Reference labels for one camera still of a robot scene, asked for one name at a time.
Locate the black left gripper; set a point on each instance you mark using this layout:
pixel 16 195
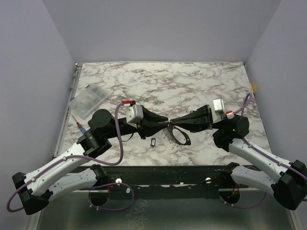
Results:
pixel 147 127

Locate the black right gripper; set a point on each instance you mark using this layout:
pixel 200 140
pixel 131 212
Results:
pixel 207 119

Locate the key with black tag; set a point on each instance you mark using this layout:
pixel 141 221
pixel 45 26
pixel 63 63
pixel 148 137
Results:
pixel 153 142

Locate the silver metal keyring holder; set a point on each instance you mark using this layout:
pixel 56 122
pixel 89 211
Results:
pixel 177 136

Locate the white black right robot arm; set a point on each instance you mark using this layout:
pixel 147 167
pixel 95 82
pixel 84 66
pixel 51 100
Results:
pixel 286 181

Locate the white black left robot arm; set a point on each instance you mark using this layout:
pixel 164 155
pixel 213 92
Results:
pixel 79 167

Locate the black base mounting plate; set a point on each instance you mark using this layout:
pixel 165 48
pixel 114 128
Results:
pixel 173 182

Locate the clear plastic screw organizer box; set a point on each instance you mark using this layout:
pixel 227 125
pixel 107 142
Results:
pixel 88 100

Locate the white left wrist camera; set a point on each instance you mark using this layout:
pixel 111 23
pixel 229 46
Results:
pixel 134 114

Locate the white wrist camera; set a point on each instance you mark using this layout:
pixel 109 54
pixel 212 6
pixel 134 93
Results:
pixel 134 114
pixel 219 108

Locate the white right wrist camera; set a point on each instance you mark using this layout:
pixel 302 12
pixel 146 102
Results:
pixel 219 108

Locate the blue red handled screwdriver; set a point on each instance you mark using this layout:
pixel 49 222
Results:
pixel 81 128

